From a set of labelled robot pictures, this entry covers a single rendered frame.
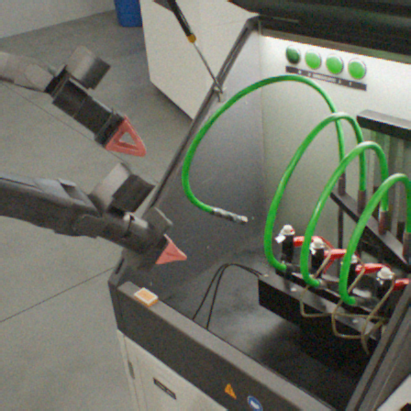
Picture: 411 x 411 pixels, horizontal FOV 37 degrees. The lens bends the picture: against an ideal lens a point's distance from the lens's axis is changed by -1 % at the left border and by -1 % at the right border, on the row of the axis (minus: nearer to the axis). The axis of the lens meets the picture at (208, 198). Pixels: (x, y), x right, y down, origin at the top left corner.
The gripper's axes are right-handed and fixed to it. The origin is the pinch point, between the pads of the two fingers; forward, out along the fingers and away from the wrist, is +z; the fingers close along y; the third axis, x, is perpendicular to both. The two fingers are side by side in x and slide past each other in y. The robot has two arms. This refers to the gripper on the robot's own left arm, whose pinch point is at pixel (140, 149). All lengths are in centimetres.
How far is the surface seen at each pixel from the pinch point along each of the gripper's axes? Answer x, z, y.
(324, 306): 3, 49, -11
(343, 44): -43.5, 22.5, 7.2
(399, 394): 4, 56, -36
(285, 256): 0.2, 39.0, -2.0
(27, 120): 85, -20, 384
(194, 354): 28.0, 34.3, -7.6
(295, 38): -39.4, 16.2, 18.0
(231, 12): -68, 42, 276
